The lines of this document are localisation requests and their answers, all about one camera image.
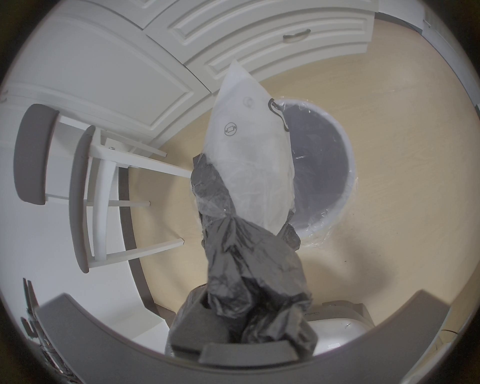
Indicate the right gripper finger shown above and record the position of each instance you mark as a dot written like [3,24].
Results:
[187,330]

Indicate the black plastic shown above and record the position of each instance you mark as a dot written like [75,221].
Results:
[255,262]

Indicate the clear plastic bag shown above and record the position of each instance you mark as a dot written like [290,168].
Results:
[318,168]

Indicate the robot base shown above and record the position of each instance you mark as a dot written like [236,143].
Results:
[337,330]

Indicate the white chair grey cushions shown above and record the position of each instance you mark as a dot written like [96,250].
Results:
[32,150]

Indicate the white wardrobe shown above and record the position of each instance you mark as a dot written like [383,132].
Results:
[112,56]

